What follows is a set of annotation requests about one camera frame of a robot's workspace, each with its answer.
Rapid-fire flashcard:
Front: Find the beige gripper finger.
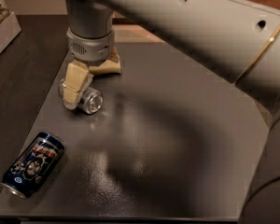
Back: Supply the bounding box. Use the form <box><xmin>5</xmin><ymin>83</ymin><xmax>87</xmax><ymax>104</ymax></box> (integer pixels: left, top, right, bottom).
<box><xmin>89</xmin><ymin>46</ymin><xmax>122</xmax><ymax>77</ymax></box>
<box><xmin>63</xmin><ymin>60</ymin><xmax>93</xmax><ymax>110</ymax></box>

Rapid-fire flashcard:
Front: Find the silver green 7up can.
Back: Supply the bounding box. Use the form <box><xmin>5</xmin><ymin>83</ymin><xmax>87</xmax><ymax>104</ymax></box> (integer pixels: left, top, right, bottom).
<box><xmin>58</xmin><ymin>79</ymin><xmax>104</xmax><ymax>115</ymax></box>

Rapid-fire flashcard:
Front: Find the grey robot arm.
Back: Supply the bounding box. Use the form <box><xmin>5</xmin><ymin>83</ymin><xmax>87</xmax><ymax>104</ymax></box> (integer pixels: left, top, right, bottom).
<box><xmin>66</xmin><ymin>0</ymin><xmax>280</xmax><ymax>224</ymax></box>

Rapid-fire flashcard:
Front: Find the blue pepsi can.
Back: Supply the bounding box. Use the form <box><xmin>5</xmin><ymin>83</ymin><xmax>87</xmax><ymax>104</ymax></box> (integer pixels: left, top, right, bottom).
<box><xmin>1</xmin><ymin>132</ymin><xmax>64</xmax><ymax>198</ymax></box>

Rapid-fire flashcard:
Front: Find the yellow sponge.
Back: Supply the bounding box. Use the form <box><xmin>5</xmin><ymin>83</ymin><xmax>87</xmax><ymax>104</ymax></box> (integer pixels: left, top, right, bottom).
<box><xmin>89</xmin><ymin>47</ymin><xmax>122</xmax><ymax>77</ymax></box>

